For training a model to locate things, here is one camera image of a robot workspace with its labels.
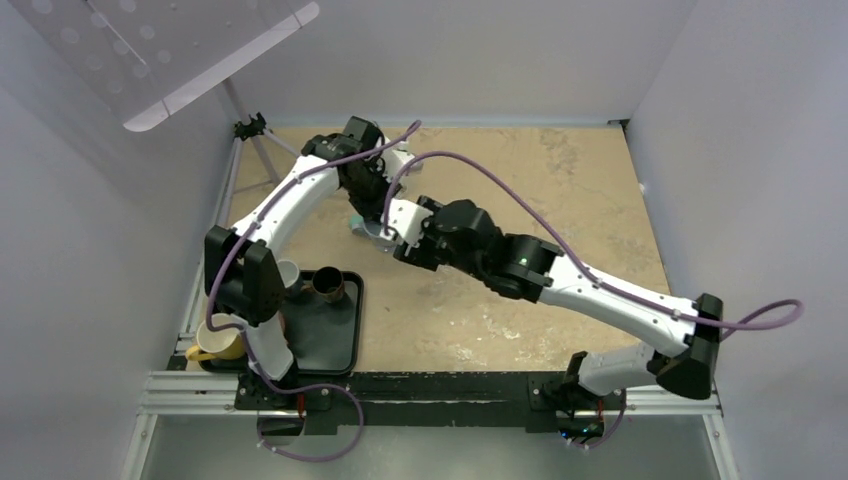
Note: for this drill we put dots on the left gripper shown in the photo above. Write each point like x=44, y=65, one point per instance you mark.
x=375, y=209

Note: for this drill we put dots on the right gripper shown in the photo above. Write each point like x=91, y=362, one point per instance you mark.
x=419, y=253

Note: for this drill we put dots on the brown mug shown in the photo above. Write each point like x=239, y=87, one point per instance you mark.
x=328, y=283

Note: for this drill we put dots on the blue-grey mug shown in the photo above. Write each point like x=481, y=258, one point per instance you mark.
x=291, y=277

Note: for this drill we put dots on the yellow mug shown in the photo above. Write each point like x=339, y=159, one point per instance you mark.
x=221, y=344

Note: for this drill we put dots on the light grey mug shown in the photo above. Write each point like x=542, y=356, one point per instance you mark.
x=371, y=232

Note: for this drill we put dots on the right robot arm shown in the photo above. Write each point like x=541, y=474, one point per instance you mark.
x=679, y=342

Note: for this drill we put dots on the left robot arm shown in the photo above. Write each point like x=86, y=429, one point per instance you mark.
x=243, y=283

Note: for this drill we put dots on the teal toy microphone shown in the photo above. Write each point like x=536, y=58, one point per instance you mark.
x=356, y=223

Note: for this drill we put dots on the tripod stand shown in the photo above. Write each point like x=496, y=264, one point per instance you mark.
x=249, y=129

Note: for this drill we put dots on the black tray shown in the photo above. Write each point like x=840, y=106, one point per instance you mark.
x=307, y=336

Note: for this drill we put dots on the perforated light panel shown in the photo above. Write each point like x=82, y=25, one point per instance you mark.
x=147, y=60

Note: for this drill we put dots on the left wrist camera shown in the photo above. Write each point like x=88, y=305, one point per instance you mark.
x=395, y=159

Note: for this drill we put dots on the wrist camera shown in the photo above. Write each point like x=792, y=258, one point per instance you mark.
x=395, y=159
x=402, y=221

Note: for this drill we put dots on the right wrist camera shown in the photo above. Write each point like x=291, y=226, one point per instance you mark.
x=402, y=221

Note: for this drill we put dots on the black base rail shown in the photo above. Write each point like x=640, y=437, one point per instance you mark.
x=535, y=401

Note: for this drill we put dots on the aluminium frame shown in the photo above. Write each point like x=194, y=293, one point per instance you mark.
x=198, y=393

